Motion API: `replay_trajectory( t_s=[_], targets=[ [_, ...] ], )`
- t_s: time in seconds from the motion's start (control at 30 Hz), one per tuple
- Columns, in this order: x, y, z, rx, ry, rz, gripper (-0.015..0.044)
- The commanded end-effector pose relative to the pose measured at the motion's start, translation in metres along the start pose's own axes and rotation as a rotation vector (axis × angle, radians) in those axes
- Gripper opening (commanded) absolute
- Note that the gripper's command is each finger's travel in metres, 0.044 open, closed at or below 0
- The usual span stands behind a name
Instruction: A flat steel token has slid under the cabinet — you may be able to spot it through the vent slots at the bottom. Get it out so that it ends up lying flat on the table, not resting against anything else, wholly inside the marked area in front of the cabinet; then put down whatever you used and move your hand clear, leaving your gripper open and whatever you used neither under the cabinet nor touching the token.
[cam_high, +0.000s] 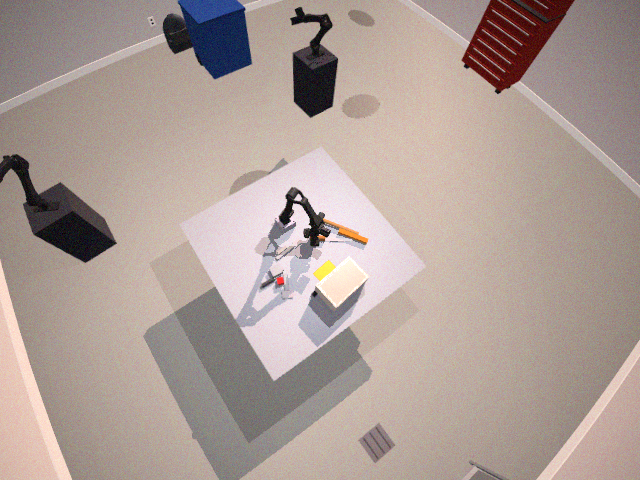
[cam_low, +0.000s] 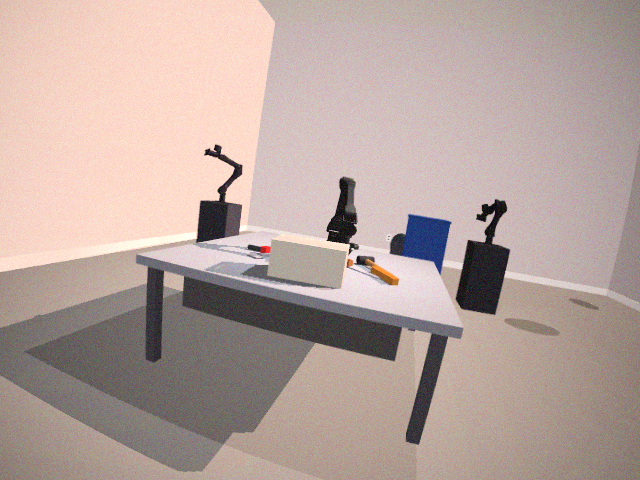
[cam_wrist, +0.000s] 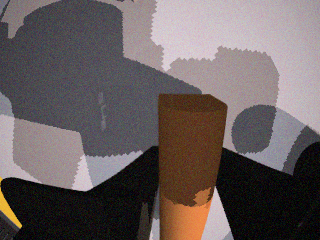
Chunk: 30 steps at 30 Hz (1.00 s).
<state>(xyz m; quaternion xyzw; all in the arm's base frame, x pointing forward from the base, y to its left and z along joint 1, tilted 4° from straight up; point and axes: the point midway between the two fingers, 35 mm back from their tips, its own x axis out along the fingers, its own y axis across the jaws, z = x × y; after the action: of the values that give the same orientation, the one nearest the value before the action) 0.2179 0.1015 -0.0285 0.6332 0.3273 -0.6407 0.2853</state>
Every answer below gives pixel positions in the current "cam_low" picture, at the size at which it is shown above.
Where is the beige rectangular box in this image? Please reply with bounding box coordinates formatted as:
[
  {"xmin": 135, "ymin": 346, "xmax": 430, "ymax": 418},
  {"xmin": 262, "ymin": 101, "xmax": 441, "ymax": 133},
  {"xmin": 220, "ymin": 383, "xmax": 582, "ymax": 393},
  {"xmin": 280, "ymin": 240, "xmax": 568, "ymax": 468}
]
[{"xmin": 267, "ymin": 234, "xmax": 350, "ymax": 289}]

